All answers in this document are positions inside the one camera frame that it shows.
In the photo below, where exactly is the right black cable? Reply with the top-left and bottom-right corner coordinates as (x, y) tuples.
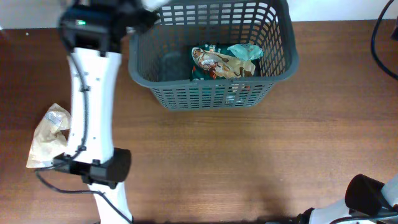
(369, 0), (398, 81)

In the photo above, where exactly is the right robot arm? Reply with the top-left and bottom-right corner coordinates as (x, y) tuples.
(292, 174), (397, 224)

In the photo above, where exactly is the grey plastic basket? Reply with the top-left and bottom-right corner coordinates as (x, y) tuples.
(129, 0), (299, 110)

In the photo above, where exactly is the beige powder pouch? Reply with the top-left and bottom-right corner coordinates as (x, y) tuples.
(26, 103), (71, 169)

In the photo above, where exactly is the green Nescafe coffee bag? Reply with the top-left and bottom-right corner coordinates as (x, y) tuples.
(188, 42), (261, 82)

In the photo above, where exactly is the beige brown snack pouch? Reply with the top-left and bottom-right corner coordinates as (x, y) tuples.
(192, 47), (256, 80)

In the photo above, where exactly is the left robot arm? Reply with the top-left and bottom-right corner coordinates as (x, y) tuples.
(52, 0), (158, 223)

